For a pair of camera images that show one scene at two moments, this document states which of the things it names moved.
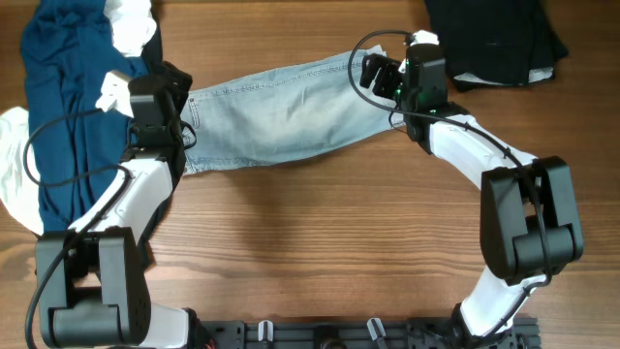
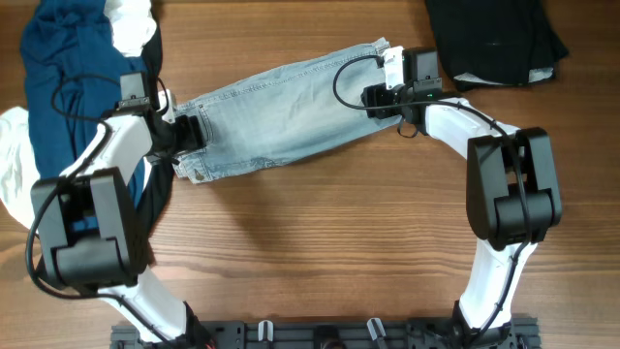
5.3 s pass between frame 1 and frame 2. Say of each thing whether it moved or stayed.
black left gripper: moved
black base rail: stayed
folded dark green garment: stayed
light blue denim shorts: moved
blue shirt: stayed
